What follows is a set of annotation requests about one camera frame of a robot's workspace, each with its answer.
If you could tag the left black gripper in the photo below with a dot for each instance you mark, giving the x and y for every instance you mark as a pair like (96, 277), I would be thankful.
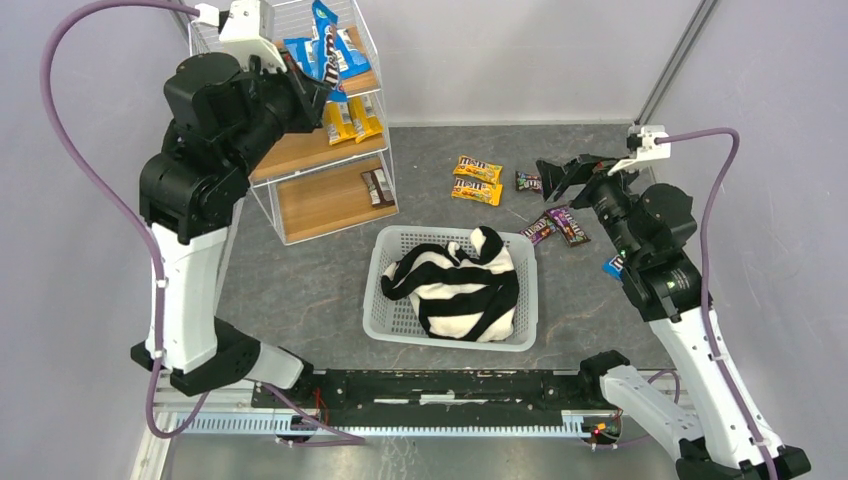
(304, 92)

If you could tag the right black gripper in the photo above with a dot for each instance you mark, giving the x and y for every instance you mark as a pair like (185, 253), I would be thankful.
(582, 183)

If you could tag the blue candy bag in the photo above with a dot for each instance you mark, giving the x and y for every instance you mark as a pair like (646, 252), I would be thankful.
(302, 51)
(352, 61)

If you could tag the purple m&m bag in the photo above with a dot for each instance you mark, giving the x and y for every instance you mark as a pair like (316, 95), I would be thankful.
(565, 223)
(541, 229)
(528, 182)

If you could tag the blue m&m bag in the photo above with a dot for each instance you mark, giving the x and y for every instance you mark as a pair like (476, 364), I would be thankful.
(614, 267)
(327, 69)

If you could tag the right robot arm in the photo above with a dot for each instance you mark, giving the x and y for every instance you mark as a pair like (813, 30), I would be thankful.
(725, 436)

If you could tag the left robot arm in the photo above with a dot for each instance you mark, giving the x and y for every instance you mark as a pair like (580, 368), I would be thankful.
(225, 120)

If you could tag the yellow candy bag on shelf left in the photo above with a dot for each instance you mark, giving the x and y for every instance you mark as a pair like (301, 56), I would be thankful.
(338, 123)

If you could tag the yellow candy bag on shelf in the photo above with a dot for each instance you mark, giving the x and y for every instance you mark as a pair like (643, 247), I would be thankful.
(364, 118)
(338, 123)

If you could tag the yellow candy bag on shelf right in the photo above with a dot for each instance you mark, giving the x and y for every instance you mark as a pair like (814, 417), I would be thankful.
(364, 118)

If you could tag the brown candy bag on shelf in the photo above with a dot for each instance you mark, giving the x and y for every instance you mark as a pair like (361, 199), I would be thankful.
(378, 188)

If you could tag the purple m&m bag top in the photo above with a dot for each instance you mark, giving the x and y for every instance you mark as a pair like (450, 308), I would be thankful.
(528, 182)

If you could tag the yellow m&m bag upper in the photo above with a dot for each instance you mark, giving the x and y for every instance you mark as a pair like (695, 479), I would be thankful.
(480, 170)

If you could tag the yellow m&m bag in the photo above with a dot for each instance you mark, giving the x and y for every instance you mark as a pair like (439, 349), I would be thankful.
(489, 194)
(480, 170)

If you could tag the yellow m&m bag lower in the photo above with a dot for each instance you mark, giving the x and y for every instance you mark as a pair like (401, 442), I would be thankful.
(489, 194)

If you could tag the black and white striped cloth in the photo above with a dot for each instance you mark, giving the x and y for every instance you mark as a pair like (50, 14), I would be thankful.
(456, 296)

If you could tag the white plastic basket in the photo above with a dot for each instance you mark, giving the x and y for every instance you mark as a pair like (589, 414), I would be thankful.
(395, 321)

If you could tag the white wire wooden shelf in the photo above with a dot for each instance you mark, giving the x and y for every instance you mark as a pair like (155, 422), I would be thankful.
(306, 187)

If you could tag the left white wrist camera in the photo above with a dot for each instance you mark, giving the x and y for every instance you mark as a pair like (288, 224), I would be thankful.
(245, 32)

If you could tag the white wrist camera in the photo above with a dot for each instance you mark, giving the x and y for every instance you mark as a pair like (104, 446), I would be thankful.
(245, 32)
(644, 147)

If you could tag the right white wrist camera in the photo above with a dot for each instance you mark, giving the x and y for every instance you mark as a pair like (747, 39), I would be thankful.
(644, 147)

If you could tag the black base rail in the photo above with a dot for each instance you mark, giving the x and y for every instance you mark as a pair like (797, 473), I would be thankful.
(448, 398)

